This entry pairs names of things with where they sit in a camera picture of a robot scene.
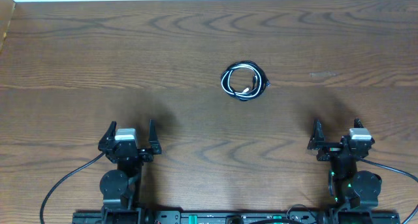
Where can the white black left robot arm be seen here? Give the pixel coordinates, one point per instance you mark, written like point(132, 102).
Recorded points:
point(120, 187)

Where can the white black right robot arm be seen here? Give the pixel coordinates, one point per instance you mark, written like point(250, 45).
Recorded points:
point(356, 192)

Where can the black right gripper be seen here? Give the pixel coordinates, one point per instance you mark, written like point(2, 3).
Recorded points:
point(315, 144)

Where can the wooden side panel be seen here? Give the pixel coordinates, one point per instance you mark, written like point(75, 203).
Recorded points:
point(6, 12)

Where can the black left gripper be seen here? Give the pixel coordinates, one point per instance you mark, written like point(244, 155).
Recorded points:
point(145, 156)

